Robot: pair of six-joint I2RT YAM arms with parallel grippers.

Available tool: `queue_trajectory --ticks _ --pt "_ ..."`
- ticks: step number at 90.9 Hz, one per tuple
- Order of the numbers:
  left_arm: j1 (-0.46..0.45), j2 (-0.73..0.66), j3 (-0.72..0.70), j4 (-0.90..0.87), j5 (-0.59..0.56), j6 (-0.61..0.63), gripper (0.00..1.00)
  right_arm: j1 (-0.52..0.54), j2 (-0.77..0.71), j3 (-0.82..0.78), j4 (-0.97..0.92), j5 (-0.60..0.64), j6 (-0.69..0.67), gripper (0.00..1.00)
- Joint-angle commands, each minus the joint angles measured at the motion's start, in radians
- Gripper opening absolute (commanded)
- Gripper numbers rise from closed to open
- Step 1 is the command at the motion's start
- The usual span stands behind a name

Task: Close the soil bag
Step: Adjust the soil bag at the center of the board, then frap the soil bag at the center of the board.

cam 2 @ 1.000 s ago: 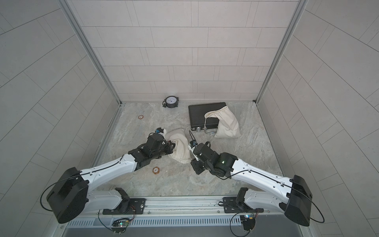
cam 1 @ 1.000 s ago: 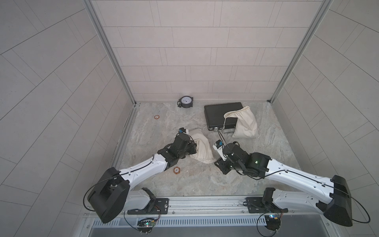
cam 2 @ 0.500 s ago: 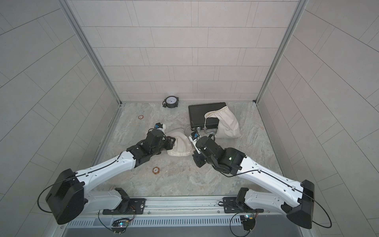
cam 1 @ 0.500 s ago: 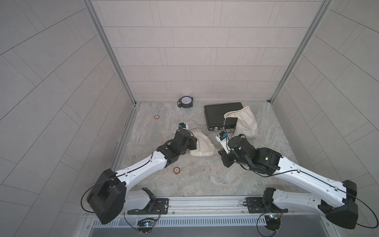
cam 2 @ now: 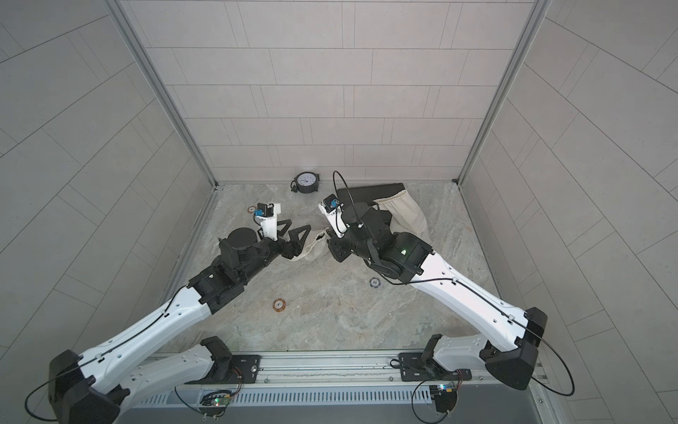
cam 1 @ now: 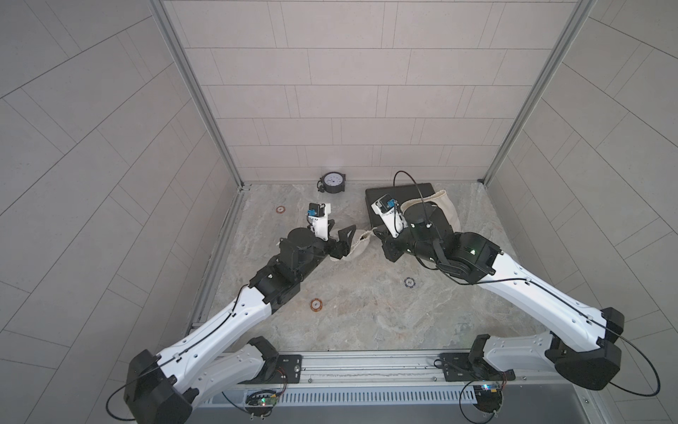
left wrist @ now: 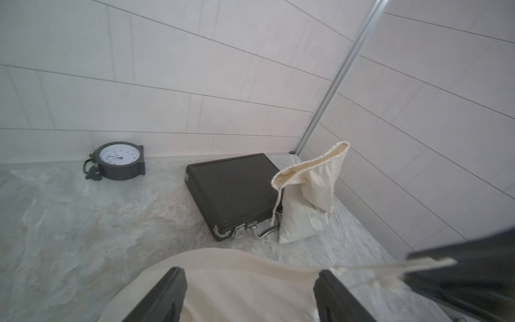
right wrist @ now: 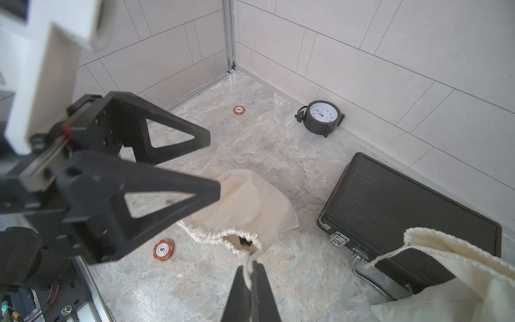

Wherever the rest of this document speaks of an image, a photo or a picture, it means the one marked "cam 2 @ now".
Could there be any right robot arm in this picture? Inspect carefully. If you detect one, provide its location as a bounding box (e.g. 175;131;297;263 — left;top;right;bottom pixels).
319;203;547;390

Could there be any cream cloth soil bag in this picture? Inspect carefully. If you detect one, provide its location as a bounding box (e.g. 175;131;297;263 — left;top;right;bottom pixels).
294;229;328;261

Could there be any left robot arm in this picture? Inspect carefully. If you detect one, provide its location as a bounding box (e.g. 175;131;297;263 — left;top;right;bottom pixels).
48;220;311;423

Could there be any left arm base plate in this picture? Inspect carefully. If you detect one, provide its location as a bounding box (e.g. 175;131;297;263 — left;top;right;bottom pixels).
187;354;261;385

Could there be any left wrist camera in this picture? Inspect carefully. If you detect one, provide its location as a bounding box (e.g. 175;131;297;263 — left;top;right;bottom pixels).
252;203;282;241

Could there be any white vent grille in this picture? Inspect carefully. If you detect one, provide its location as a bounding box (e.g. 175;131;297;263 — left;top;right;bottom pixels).
137;385;433;408

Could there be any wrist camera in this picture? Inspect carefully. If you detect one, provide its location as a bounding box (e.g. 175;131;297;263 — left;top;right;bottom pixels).
319;194;347;238
252;203;282;241

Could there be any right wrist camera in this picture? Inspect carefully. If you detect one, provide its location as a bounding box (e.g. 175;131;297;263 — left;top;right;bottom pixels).
319;194;347;238

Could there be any right circuit board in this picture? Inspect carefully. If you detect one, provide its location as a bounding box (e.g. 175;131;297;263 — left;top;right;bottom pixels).
429;384;458;414

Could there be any black hard case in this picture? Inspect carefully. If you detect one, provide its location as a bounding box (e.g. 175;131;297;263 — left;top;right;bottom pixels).
335;183;405;207

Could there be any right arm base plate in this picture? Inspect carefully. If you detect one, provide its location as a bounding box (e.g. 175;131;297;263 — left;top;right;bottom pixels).
389;353;472;383

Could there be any left circuit board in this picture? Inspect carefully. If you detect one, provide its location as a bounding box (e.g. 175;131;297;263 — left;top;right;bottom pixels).
198;390;234;420

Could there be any circuit board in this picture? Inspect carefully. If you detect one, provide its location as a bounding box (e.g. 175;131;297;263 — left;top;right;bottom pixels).
429;384;458;414
198;390;234;420

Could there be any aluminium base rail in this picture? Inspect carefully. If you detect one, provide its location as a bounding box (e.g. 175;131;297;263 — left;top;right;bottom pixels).
102;346;549;393

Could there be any black round gauge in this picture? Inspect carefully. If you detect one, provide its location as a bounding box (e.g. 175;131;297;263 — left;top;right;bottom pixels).
291;171;320;194

